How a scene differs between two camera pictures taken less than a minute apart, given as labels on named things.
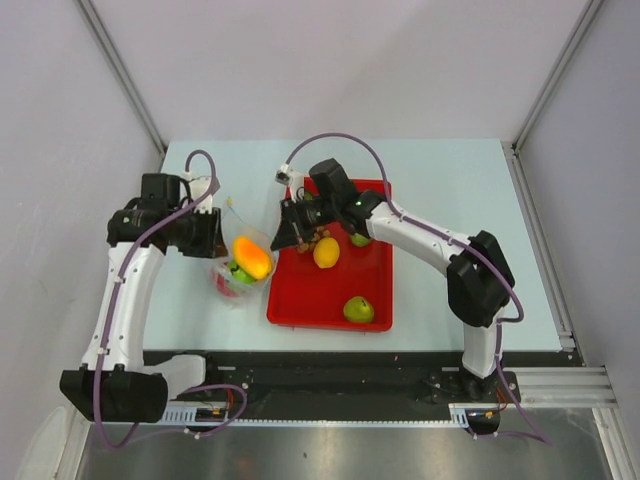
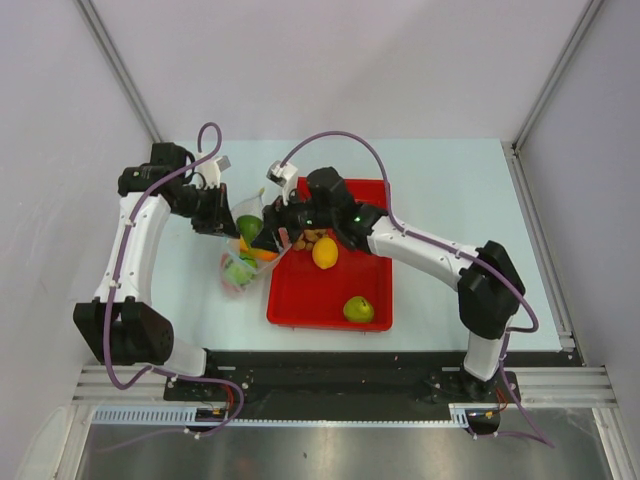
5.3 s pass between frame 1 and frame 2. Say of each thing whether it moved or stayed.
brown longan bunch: stayed
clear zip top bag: moved
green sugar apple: moved
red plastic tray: stayed
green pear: stayed
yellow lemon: stayed
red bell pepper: moved
